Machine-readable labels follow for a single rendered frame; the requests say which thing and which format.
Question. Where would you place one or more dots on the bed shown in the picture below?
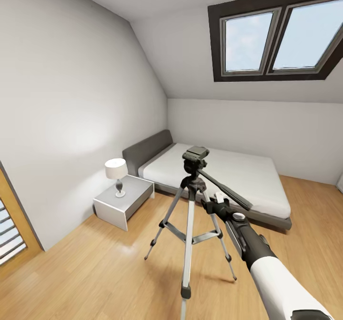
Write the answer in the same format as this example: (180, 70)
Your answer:
(255, 178)

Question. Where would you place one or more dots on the nightstand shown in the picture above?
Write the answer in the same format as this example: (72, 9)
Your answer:
(117, 211)

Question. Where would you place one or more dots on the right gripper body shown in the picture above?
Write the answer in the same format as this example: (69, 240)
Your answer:
(214, 207)

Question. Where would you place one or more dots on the table lamp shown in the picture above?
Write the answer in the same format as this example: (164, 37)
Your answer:
(117, 173)

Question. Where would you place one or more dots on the camera tripod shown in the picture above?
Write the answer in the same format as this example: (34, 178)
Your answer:
(193, 164)

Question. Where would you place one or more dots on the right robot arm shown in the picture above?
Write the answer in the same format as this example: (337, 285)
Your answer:
(283, 297)

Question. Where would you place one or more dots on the fixed window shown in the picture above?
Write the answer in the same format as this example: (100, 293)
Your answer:
(275, 40)
(17, 240)

